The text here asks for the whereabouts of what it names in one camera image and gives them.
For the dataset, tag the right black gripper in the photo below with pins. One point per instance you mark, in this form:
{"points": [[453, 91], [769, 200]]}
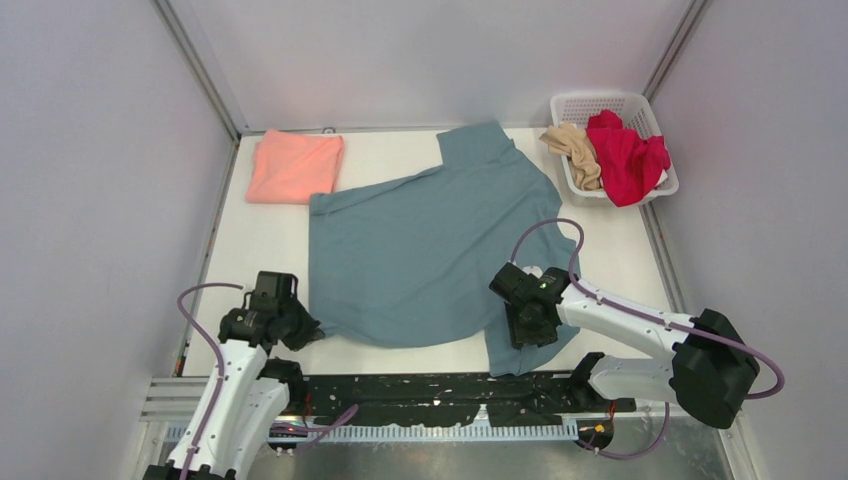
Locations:
{"points": [[519, 335]]}

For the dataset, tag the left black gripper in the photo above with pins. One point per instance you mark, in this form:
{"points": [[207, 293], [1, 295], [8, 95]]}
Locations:
{"points": [[309, 331]]}

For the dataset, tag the blue t shirt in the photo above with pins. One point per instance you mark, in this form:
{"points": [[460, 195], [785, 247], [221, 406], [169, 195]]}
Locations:
{"points": [[407, 263]]}

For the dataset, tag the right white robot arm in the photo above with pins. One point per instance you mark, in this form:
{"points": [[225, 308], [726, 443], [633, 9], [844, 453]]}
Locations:
{"points": [[698, 363]]}

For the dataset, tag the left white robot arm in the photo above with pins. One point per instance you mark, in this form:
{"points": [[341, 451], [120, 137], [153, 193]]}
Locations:
{"points": [[247, 388]]}

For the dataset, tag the folded salmon pink t shirt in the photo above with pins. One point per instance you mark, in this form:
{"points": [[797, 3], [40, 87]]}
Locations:
{"points": [[290, 168]]}

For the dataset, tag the beige t shirt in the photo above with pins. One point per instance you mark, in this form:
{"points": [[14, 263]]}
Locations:
{"points": [[572, 142]]}

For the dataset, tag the red t shirt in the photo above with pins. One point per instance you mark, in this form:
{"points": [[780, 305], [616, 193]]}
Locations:
{"points": [[631, 167]]}

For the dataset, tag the white plastic laundry basket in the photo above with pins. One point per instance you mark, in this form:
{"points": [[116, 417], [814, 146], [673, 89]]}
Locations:
{"points": [[577, 107]]}

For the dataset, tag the white slotted cable duct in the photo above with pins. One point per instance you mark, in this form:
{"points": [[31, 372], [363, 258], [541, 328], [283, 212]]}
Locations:
{"points": [[477, 431]]}

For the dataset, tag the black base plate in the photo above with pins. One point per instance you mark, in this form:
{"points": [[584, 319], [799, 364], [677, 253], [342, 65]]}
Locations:
{"points": [[447, 399]]}

